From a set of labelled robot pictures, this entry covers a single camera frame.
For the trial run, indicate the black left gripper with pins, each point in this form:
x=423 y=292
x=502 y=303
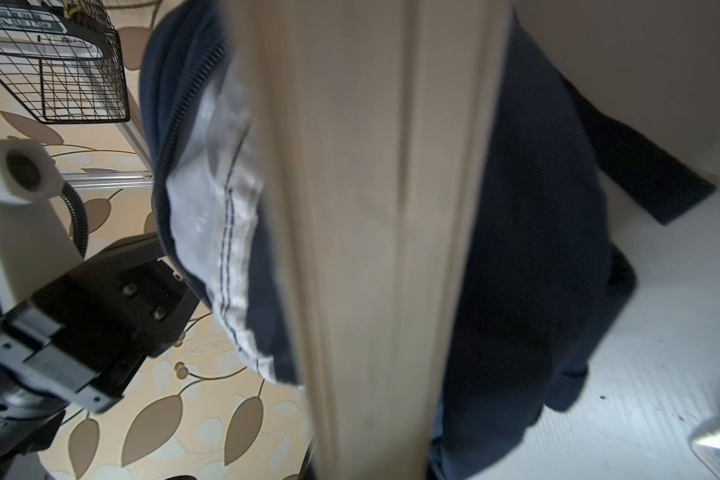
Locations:
x=81 y=339

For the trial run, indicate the navy blue student backpack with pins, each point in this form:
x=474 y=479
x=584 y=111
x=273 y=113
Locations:
x=542 y=285

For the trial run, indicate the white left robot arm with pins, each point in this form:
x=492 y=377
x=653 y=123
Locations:
x=35 y=247

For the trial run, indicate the black wire basket back wall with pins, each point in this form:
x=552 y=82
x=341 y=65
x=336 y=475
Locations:
x=71 y=91

